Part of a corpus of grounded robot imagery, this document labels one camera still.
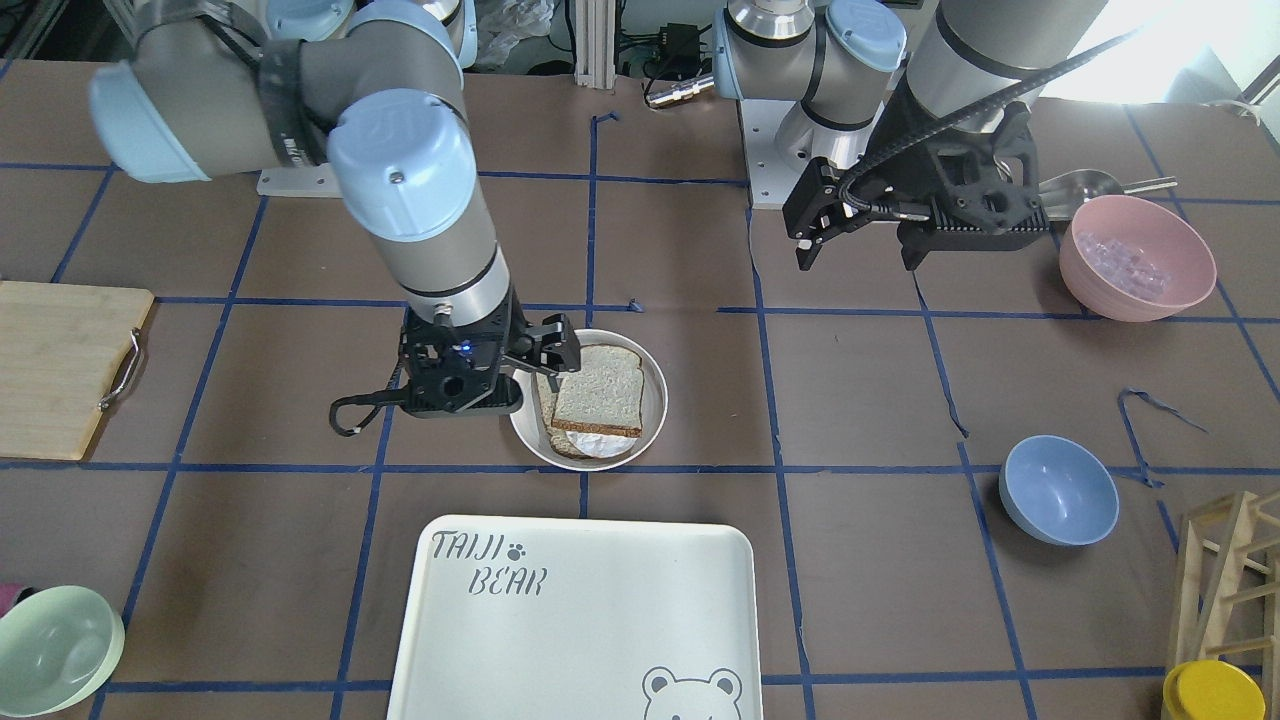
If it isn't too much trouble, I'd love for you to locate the blue bowl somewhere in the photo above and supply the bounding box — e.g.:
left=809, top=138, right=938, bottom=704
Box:
left=998, top=436, right=1120, bottom=547

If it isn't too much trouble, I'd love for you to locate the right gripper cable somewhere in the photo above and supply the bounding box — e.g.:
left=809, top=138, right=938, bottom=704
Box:
left=330, top=365, right=406, bottom=438

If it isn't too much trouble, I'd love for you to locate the aluminium frame post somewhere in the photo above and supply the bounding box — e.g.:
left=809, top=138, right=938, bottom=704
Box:
left=570, top=0, right=618, bottom=92

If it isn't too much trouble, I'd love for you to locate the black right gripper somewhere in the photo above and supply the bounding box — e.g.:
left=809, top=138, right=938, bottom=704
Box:
left=397, top=290, right=582, bottom=416

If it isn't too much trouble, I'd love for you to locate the wooden cutting board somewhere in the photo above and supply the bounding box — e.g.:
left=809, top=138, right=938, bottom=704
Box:
left=1, top=281, right=154, bottom=461

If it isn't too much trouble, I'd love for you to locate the wooden cup rack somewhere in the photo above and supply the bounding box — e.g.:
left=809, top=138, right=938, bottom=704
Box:
left=1166, top=491, right=1277, bottom=719

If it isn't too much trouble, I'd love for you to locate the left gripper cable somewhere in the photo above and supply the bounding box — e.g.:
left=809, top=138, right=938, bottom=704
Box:
left=838, top=29, right=1140, bottom=217

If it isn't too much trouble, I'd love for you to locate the fried egg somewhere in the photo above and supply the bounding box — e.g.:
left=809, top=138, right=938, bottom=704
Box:
left=564, top=430, right=637, bottom=460

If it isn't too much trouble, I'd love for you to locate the yellow cup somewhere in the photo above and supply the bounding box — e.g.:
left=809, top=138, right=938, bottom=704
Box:
left=1161, top=659, right=1266, bottom=719

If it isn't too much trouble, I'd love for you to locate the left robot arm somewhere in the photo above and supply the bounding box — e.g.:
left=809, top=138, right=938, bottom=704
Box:
left=710, top=1, right=1105, bottom=272

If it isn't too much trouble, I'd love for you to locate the white round plate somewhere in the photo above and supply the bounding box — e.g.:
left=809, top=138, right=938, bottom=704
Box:
left=509, top=329, right=668, bottom=471

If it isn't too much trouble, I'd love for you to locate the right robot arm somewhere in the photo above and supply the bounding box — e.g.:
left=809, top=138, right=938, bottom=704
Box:
left=90, top=1, right=581, bottom=427

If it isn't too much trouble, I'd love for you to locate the pink bowl with ice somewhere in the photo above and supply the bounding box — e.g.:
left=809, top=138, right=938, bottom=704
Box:
left=1059, top=195, right=1219, bottom=322

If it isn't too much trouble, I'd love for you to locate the metal scoop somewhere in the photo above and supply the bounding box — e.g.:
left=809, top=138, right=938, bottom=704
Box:
left=1038, top=169, right=1179, bottom=222

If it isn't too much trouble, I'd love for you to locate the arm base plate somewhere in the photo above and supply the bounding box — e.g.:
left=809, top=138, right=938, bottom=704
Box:
left=739, top=99, right=835, bottom=211
left=256, top=163, right=343, bottom=199

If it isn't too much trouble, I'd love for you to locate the green bowl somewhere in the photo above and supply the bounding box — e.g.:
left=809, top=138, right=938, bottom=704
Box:
left=1, top=585, right=125, bottom=717

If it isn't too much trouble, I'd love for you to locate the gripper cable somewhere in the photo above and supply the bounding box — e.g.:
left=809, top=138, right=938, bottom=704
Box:
left=838, top=29, right=1140, bottom=217
left=330, top=365, right=406, bottom=438

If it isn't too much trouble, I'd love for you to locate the white bear tray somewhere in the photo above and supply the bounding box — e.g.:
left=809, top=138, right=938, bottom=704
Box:
left=387, top=515, right=764, bottom=719

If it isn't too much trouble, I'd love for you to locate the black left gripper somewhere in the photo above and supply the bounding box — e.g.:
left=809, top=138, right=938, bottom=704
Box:
left=783, top=100, right=1051, bottom=272

